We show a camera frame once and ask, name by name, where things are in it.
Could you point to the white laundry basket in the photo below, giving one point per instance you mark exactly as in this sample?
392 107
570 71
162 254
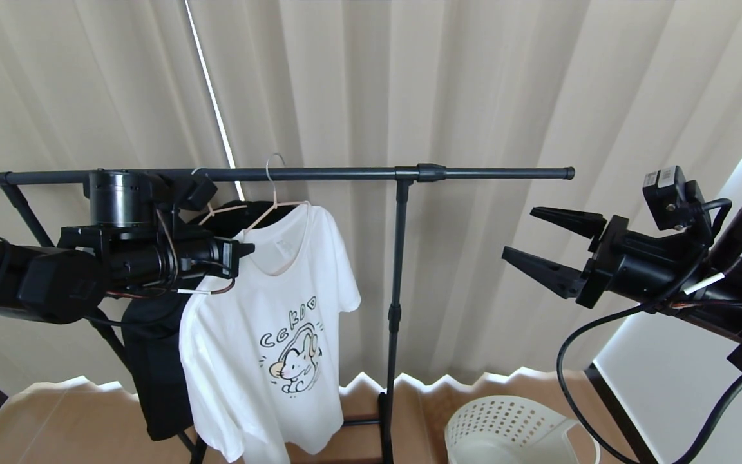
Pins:
506 419

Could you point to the pink clothes hanger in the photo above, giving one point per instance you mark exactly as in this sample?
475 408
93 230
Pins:
261 218
226 208

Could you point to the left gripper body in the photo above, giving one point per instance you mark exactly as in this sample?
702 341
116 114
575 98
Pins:
207 258

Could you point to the white garment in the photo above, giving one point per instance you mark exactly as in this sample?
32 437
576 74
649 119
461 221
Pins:
248 309

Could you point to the beige curtain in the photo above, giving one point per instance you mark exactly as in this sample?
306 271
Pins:
474 77

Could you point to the black clothes rack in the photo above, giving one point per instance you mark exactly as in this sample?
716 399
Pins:
474 173

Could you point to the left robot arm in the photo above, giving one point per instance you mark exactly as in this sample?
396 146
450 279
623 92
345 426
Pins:
55 283

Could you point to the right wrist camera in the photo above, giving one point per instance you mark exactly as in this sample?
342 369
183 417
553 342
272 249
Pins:
667 193

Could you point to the black garment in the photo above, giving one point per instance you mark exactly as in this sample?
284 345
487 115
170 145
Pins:
158 374

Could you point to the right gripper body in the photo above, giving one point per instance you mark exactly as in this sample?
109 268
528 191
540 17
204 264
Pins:
641 264

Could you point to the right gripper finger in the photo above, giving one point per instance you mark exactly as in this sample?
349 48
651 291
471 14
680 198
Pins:
545 270
570 221

